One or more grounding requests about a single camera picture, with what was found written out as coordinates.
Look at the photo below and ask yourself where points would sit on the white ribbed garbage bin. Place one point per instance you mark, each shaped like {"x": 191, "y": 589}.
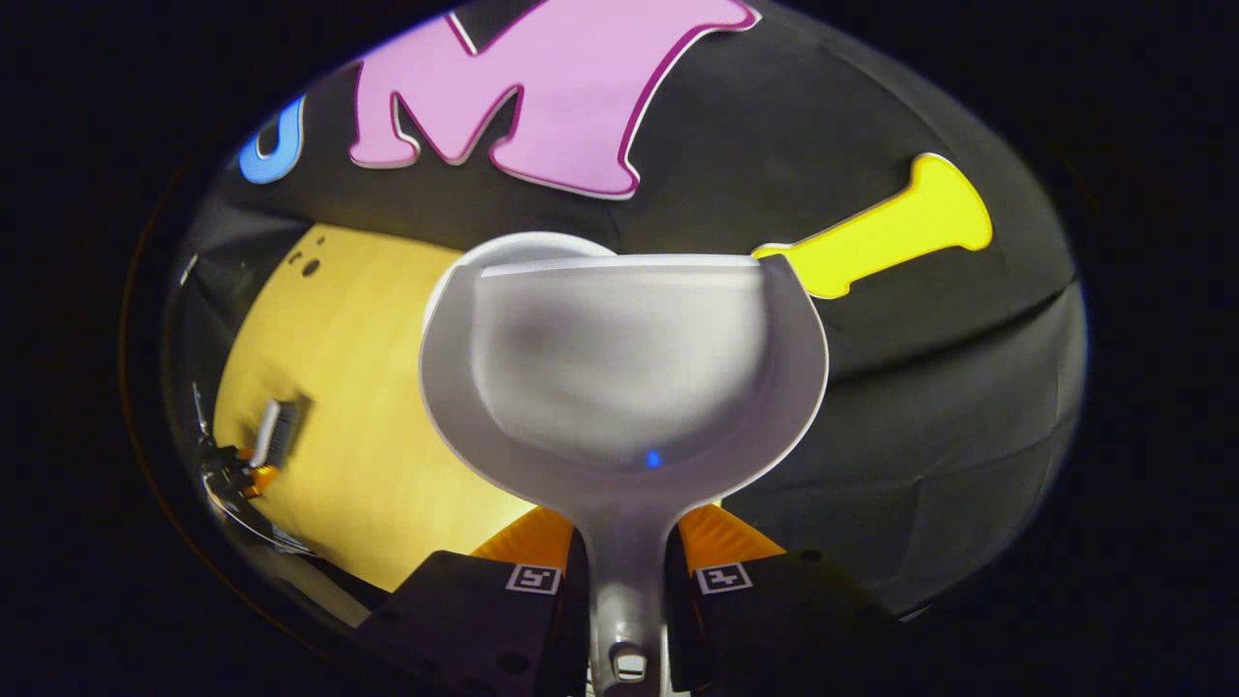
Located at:
{"x": 532, "y": 245}

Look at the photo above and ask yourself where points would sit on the small grey broom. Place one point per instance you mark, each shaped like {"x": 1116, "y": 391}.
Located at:
{"x": 276, "y": 431}

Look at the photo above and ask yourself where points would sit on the grey dustpan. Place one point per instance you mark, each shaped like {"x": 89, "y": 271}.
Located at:
{"x": 619, "y": 368}

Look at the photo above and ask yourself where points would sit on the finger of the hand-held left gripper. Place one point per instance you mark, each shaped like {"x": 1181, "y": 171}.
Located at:
{"x": 265, "y": 478}

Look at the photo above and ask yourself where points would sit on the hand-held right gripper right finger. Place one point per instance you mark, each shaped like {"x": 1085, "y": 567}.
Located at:
{"x": 774, "y": 620}

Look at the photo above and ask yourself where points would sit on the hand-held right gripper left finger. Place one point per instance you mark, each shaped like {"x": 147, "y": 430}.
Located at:
{"x": 465, "y": 620}

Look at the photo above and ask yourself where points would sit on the black backdrop cloth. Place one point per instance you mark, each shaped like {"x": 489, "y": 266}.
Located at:
{"x": 871, "y": 387}

